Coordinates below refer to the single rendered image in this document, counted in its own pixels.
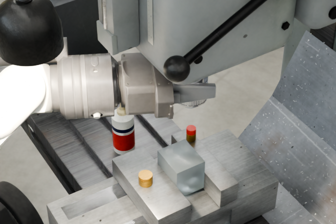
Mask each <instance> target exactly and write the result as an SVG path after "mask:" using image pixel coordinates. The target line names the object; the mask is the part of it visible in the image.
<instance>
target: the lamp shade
mask: <svg viewBox="0 0 336 224"><path fill-rule="evenodd" d="M63 48H64V37H63V28H62V21H61V19H60V17H59V15H58V13H57V11H56V9H55V7H54V6H53V4H52V2H51V1H50V0H28V1H19V0H5V1H3V2H2V3H1V4H0V57H1V58H2V59H3V60H4V61H5V62H7V63H9V64H12V65H15V66H21V67H31V66H38V65H42V64H45V63H48V62H50V61H52V60H53V59H55V58H56V57H57V56H59V55H60V53H61V52H62V51H63Z"/></svg>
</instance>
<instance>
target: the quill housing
mask: <svg viewBox="0 0 336 224"><path fill-rule="evenodd" d="M249 1H250V0H138V15H139V45H138V46H136V48H137V49H138V50H139V51H140V52H141V53H142V54H143V55H144V56H145V57H146V58H147V59H148V60H149V61H150V62H151V63H152V64H153V65H154V66H155V67H156V68H157V69H158V70H159V71H160V72H161V73H162V74H163V75H164V76H165V74H164V70H163V67H164V63H165V61H166V60H167V59H168V58H169V57H171V56H182V57H183V56H184V55H185V54H187V53H188V52H189V51H190V50H191V49H193V48H194V47H195V46H196V45H197V44H199V43H200V42H201V41H202V40H203V39H205V38H206V37H207V36H208V35H209V34H211V33H212V32H213V31H214V30H215V29H217V28H218V27H219V26H220V25H221V24H223V23H224V22H225V21H226V20H227V19H229V18H230V17H231V16H232V15H233V14H235V13H236V12H237V11H238V10H239V9H241V8H242V7H243V6H244V5H245V4H247V3H248V2H249ZM296 1H297V0H267V1H266V2H264V3H263V4H262V5H261V6H260V7H258V8H257V9H256V10H255V11H254V12H252V13H251V14H250V15H249V16H248V17H247V18H245V19H244V20H243V21H242V22H241V23H239V24H238V25H237V26H236V27H235V28H233V29H232V30H231V31H230V32H229V33H227V34H226V35H225V36H224V37H223V38H221V39H220V40H219V41H218V42H217V43H215V44H214V45H213V46H212V47H211V48H209V49H208V50H207V51H206V52H205V53H204V54H202V55H201V56H200V57H199V58H198V59H196V60H195V61H194V62H193V63H192V64H190V73H189V75H188V77H187V78H186V79H185V80H183V81H181V82H172V83H174V84H178V85H188V84H191V83H194V82H196V81H199V80H201V79H204V78H206V77H209V76H211V75H214V74H216V73H219V72H221V71H224V70H226V69H229V68H231V67H234V66H236V65H239V64H241V63H244V62H246V61H249V60H251V59H254V58H257V57H259V56H262V55H264V54H267V53H269V52H272V51H274V50H277V49H279V48H281V47H283V46H284V45H285V44H286V43H287V42H288V41H289V39H290V38H291V35H292V30H293V23H294V16H295V8H296ZM165 77H166V76H165Z"/></svg>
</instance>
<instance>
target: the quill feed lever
mask: <svg viewBox="0 0 336 224"><path fill-rule="evenodd" d="M266 1H267V0H250V1H249V2H248V3H246V4H245V5H244V6H243V7H242V8H240V9H239V10H238V11H237V12H236V13H234V14H233V15H232V16H231V17H230V18H229V19H227V20H226V21H225V22H224V23H223V24H221V25H220V26H219V27H218V28H217V29H215V30H214V31H213V32H212V33H211V34H209V35H208V36H207V37H206V38H205V39H203V40H202V41H201V42H200V43H199V44H197V45H196V46H195V47H194V48H193V49H191V50H190V51H189V52H188V53H187V54H185V55H184V56H180V55H174V56H171V57H169V58H168V59H167V60H166V61H165V63H164V65H163V73H164V75H165V77H166V78H167V79H168V80H170V81H171V82H174V83H179V82H182V81H184V80H185V79H186V78H187V77H188V76H189V74H190V69H191V68H190V64H192V63H193V62H194V61H195V60H196V59H198V58H199V57H200V56H201V55H202V54H204V53H205V52H206V51H207V50H208V49H210V48H211V47H212V46H213V45H214V44H216V43H217V42H218V41H219V40H220V39H222V38H223V37H224V36H225V35H226V34H228V33H229V32H230V31H231V30H232V29H233V28H235V27H236V26H237V25H238V24H239V23H241V22H242V21H243V20H244V19H245V18H247V17H248V16H249V15H250V14H251V13H253V12H254V11H255V10H256V9H257V8H259V7H260V6H261V5H262V4H263V3H265V2H266Z"/></svg>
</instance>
